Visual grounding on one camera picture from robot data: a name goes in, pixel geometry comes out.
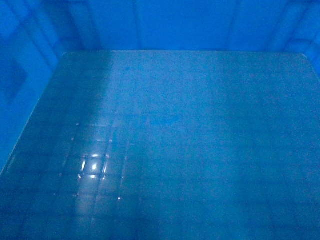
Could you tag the large blue plastic crate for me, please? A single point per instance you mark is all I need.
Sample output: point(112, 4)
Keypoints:
point(159, 119)

